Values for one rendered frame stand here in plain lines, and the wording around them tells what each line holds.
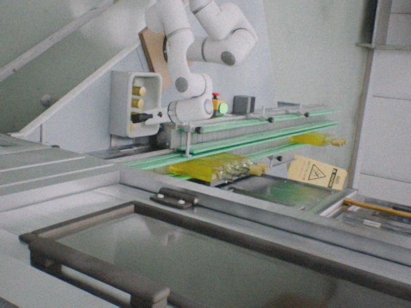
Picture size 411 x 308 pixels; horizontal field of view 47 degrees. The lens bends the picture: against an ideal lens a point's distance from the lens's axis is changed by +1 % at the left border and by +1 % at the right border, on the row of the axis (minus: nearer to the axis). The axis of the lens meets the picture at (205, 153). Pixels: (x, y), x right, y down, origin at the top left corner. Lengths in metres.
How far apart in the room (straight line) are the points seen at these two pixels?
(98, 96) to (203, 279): 1.24
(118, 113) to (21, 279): 1.29
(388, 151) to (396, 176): 0.39
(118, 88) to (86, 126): 0.17
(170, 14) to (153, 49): 0.29
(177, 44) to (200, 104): 0.20
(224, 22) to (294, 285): 1.33
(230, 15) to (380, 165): 6.11
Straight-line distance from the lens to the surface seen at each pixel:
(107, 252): 0.49
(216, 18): 1.69
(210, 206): 0.64
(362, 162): 7.70
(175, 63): 1.46
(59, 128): 1.54
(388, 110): 7.55
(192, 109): 1.48
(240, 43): 1.72
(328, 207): 1.93
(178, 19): 1.53
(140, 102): 1.70
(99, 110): 1.65
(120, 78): 1.64
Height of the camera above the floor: 1.91
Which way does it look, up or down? 31 degrees down
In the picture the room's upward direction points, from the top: 102 degrees clockwise
